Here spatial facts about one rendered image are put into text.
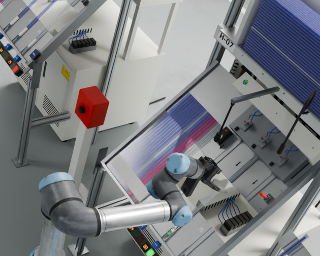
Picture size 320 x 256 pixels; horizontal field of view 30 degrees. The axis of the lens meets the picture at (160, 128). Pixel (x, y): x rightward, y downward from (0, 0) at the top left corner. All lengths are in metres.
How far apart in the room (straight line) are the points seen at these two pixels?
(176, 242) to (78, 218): 0.71
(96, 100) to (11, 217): 0.86
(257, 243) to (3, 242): 1.33
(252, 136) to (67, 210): 0.93
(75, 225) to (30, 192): 1.64
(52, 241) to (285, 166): 0.95
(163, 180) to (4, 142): 1.83
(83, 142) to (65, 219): 1.31
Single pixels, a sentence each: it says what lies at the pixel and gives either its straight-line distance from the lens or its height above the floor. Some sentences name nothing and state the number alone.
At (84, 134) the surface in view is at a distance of 3.11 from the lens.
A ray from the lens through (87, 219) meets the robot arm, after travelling 1.88.
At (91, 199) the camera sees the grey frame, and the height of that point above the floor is 0.44.
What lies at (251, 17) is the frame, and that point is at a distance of 2.47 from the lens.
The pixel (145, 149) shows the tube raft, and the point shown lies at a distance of 2.65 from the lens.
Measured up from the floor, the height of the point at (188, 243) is 0.77.
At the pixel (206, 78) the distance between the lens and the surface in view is 2.71.
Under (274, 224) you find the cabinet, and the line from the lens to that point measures 2.93.
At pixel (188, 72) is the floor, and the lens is 4.79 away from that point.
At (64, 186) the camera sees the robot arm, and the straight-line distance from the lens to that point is 1.93.
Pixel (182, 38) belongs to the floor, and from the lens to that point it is 5.20.
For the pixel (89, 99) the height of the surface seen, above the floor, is 0.78.
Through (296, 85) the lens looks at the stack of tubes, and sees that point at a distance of 2.35.
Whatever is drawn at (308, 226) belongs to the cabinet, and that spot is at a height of 0.62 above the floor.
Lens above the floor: 2.61
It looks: 39 degrees down
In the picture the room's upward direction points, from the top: 20 degrees clockwise
